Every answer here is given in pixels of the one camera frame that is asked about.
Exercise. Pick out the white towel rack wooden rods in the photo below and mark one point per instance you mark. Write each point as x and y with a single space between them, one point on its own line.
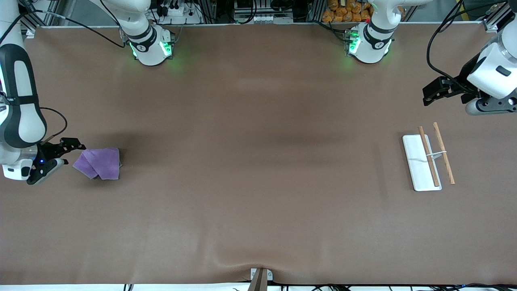
420 173

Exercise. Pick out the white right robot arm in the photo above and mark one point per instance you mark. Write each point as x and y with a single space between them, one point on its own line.
20 121

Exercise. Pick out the grey electronics box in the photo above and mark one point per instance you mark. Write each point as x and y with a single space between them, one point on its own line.
262 10

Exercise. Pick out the purple cloth towel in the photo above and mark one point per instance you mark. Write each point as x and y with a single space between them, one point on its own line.
101 161

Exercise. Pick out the aluminium frame profile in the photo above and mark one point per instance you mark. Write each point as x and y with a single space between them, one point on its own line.
44 8
499 18

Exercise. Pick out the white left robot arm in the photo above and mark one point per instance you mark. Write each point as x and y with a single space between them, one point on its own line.
369 48

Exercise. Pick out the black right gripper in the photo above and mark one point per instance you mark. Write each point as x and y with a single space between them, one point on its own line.
45 151

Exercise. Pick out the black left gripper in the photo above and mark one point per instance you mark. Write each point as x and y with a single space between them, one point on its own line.
463 81

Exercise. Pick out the orange snack packets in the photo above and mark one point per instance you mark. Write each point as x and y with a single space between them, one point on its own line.
347 12

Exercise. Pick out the white power strip black plugs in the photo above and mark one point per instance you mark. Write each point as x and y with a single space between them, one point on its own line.
177 12

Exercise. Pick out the grey metal table bracket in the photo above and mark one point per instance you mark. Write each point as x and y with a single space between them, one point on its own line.
270 275

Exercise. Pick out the brown flat bar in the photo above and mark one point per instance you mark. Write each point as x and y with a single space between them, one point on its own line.
258 283

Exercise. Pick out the brown table cover mat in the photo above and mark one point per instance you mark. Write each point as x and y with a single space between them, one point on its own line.
258 182

